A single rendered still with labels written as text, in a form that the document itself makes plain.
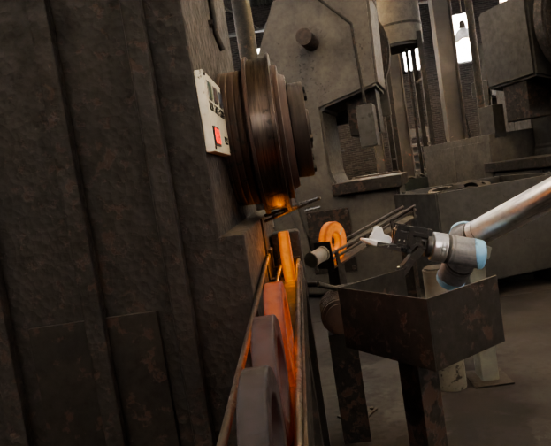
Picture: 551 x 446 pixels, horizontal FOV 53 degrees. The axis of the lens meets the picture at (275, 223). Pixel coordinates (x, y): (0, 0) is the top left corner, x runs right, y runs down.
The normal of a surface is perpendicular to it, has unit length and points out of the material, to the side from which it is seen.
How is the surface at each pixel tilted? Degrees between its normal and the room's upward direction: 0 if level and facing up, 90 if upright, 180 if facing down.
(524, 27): 91
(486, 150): 90
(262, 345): 41
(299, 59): 90
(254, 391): 25
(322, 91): 90
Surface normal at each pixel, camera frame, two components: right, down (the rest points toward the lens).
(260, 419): -0.15, -0.65
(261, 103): -0.09, -0.21
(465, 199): 0.21, 0.04
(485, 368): -0.05, 0.08
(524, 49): -0.94, 0.19
